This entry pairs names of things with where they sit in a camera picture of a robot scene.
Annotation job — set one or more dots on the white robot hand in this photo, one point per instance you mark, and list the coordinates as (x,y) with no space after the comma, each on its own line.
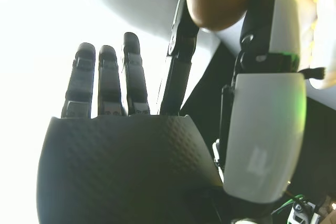
(118,169)

